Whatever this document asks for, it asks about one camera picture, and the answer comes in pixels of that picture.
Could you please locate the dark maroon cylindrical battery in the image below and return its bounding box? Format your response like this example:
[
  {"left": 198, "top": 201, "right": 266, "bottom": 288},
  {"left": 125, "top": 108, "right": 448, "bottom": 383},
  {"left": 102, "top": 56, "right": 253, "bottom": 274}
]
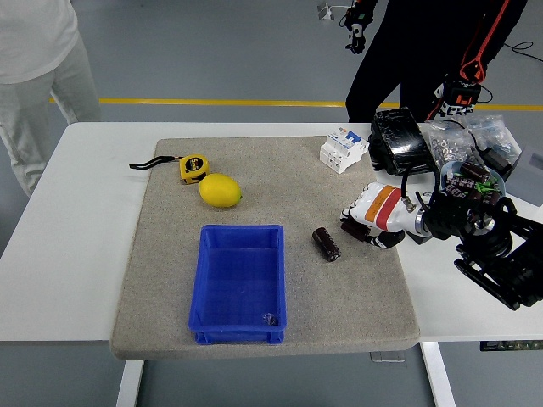
[
  {"left": 311, "top": 226, "right": 343, "bottom": 263},
  {"left": 460, "top": 161, "right": 492, "bottom": 181},
  {"left": 341, "top": 220, "right": 368, "bottom": 241}
]

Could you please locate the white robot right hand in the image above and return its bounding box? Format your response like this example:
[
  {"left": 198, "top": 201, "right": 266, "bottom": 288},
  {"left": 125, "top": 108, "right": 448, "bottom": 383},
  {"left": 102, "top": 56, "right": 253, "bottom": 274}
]
[{"left": 339, "top": 181, "right": 420, "bottom": 250}]

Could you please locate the person's gloved right hand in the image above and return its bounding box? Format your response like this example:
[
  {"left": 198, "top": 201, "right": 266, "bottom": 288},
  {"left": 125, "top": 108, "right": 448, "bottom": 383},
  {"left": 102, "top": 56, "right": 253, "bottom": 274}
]
[{"left": 344, "top": 15, "right": 368, "bottom": 55}]

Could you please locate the glossy black box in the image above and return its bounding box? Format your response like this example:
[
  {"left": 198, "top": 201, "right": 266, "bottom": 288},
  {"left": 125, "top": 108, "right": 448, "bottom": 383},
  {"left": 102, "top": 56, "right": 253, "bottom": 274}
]
[{"left": 367, "top": 107, "right": 439, "bottom": 176}]

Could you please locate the small white floor stand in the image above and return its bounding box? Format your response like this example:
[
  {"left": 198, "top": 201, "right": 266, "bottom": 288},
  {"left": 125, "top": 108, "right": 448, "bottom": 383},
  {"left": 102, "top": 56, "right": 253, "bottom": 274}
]
[{"left": 316, "top": 2, "right": 347, "bottom": 20}]

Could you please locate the table control panel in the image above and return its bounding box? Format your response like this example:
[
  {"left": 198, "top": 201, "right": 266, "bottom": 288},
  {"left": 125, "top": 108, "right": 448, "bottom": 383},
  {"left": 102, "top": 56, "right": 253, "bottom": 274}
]
[{"left": 479, "top": 338, "right": 543, "bottom": 352}]

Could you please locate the blue plastic box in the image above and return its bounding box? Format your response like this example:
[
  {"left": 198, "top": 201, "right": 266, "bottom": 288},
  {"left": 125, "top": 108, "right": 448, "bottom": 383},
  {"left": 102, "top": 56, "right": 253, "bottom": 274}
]
[{"left": 188, "top": 224, "right": 288, "bottom": 345}]

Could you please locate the black floor cable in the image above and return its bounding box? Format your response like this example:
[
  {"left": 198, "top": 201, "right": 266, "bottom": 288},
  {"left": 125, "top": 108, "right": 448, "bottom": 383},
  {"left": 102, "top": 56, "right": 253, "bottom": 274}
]
[{"left": 504, "top": 40, "right": 543, "bottom": 64}]

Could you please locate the metal bracket under table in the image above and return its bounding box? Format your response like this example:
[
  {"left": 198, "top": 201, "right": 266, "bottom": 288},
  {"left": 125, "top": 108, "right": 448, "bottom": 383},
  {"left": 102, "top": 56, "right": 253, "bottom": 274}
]
[{"left": 369, "top": 350, "right": 406, "bottom": 364}]

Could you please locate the light blue bowl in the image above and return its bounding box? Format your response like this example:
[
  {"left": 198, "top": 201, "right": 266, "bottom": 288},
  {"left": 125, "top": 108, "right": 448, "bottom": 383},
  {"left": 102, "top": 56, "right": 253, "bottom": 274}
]
[{"left": 439, "top": 159, "right": 508, "bottom": 201}]

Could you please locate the grey box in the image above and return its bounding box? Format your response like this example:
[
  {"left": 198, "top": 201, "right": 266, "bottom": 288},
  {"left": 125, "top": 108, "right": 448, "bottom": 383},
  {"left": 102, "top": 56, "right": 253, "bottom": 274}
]
[{"left": 504, "top": 143, "right": 543, "bottom": 200}]

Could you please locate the person in white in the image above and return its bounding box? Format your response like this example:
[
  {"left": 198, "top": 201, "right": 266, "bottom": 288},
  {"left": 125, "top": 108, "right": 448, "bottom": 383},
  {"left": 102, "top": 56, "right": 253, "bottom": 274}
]
[{"left": 0, "top": 0, "right": 103, "bottom": 198}]

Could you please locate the white circuit breaker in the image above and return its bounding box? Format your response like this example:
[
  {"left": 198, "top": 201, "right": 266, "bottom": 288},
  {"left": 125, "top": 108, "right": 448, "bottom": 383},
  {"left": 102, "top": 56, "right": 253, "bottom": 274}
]
[{"left": 318, "top": 128, "right": 370, "bottom": 175}]

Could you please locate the yellow lemon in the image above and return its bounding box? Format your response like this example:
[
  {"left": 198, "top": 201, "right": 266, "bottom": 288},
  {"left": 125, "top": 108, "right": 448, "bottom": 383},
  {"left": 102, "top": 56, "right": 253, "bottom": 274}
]
[{"left": 198, "top": 172, "right": 244, "bottom": 209}]

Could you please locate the grey-brown mat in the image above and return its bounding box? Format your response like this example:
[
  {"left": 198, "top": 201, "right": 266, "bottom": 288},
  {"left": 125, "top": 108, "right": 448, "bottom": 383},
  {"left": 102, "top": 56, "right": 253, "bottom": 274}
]
[{"left": 109, "top": 136, "right": 422, "bottom": 361}]

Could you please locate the clear bag of metal nuts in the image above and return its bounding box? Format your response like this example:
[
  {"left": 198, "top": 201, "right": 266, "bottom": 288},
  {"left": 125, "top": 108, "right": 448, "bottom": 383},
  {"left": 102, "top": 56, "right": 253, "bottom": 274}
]
[{"left": 422, "top": 120, "right": 480, "bottom": 166}]

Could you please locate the person in black suit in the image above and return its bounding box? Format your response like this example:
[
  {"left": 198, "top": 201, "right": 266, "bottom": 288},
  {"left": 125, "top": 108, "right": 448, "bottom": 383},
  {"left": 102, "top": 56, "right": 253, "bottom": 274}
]
[{"left": 344, "top": 0, "right": 529, "bottom": 124}]

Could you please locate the yellow tape measure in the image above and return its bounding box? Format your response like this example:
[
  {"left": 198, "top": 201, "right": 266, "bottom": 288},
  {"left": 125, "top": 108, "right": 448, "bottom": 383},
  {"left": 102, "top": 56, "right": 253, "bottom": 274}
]
[{"left": 129, "top": 153, "right": 211, "bottom": 186}]

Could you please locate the black power adapter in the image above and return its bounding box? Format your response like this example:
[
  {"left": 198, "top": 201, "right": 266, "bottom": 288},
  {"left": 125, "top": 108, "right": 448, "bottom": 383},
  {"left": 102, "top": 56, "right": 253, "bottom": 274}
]
[{"left": 481, "top": 146, "right": 517, "bottom": 181}]

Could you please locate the white table leg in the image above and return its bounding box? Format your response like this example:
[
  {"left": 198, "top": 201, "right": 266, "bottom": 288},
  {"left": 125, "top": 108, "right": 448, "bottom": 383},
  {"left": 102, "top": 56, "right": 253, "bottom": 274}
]
[
  {"left": 115, "top": 359, "right": 146, "bottom": 407},
  {"left": 419, "top": 341, "right": 457, "bottom": 407}
]

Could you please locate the person's gloved left hand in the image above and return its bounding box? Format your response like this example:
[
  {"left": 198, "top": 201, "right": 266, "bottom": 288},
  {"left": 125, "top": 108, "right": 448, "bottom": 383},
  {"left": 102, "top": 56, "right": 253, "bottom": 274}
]
[{"left": 433, "top": 78, "right": 483, "bottom": 120}]

